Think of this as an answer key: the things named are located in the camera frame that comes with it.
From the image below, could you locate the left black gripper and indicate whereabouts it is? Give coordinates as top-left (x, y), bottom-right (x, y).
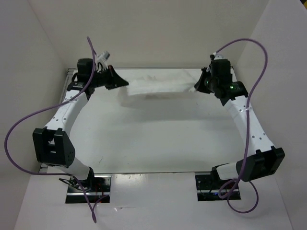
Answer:
top-left (89, 65), bottom-right (128, 90)

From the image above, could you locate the white pleated skirt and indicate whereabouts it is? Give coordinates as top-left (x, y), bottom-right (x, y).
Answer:
top-left (117, 70), bottom-right (198, 107)

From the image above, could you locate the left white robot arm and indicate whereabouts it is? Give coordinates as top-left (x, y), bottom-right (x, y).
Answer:
top-left (33, 58), bottom-right (129, 192)

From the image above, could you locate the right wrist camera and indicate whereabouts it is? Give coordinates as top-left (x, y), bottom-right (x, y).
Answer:
top-left (210, 52), bottom-right (225, 61)

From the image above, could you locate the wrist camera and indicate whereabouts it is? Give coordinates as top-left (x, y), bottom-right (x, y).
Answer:
top-left (210, 52), bottom-right (225, 61)
top-left (95, 51), bottom-right (110, 63)

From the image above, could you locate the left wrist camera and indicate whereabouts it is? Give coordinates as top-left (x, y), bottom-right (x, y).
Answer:
top-left (95, 51), bottom-right (110, 63)

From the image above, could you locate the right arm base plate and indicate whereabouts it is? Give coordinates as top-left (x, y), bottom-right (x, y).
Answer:
top-left (195, 172), bottom-right (241, 201)

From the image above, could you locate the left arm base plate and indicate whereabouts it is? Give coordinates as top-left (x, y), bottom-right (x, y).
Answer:
top-left (59, 174), bottom-right (112, 204)

